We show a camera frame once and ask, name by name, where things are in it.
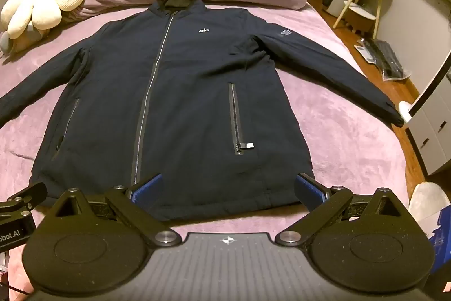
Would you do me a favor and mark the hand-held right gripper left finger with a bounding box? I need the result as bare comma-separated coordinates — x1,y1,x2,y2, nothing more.
47,173,181,249

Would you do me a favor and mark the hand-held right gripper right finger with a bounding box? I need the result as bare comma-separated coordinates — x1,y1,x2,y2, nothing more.
275,173,411,249

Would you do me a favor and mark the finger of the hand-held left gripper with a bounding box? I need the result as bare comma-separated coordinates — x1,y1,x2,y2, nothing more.
0,183,48,217

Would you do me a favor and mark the navy zip jacket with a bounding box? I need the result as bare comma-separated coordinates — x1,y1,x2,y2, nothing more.
0,0,406,221

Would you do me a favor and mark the white fluffy slipper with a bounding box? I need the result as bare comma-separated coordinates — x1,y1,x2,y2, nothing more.
409,181,449,229

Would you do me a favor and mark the blue cloth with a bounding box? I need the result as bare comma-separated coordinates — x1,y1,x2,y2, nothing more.
432,207,451,284

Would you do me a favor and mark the white drawer cabinet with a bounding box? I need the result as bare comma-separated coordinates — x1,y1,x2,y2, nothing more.
398,50,451,178

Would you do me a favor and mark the plastic bag with black item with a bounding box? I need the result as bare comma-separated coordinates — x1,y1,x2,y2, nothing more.
352,37,414,81

